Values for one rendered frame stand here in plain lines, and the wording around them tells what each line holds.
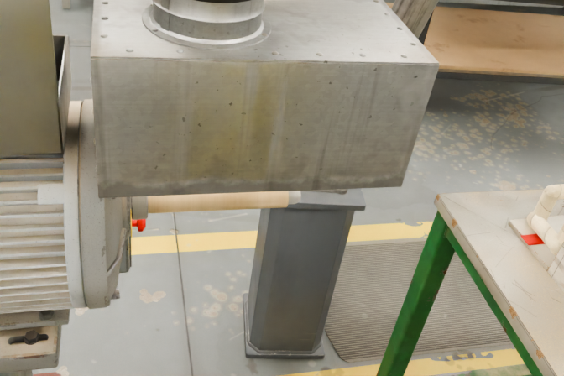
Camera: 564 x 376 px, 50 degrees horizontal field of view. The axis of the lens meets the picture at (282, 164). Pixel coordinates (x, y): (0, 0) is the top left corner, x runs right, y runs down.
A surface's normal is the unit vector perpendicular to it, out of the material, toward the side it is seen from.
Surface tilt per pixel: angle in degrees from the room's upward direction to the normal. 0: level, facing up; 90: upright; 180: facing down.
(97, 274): 87
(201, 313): 0
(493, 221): 0
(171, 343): 0
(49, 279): 9
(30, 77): 90
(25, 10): 90
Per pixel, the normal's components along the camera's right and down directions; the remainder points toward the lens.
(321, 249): 0.08, 0.59
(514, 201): 0.13, -0.80
